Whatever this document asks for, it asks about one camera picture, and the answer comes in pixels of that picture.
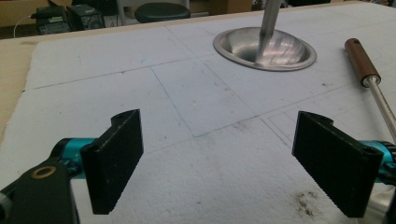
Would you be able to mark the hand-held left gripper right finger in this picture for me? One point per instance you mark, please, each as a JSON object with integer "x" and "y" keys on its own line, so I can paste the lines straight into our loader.
{"x": 336, "y": 161}

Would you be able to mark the silver metal rod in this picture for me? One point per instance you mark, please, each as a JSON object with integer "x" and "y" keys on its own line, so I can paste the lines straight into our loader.
{"x": 270, "y": 18}

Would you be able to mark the brown cardboard box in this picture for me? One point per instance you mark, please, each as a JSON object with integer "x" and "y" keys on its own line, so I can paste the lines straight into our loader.
{"x": 229, "y": 6}

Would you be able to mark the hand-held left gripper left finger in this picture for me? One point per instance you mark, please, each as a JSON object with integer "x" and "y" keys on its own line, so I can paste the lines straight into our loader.
{"x": 112, "y": 161}

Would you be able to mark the black electronic device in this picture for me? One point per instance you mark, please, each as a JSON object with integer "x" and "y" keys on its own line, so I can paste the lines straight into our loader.
{"x": 51, "y": 21}

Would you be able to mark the black speaker box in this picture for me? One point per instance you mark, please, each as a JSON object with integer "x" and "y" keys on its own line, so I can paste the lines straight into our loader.
{"x": 85, "y": 18}

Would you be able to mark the black round stool seat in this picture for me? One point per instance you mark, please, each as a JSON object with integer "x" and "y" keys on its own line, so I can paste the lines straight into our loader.
{"x": 162, "y": 11}

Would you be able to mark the silver metal bowl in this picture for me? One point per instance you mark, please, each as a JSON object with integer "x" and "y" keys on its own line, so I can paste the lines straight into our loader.
{"x": 281, "y": 53}

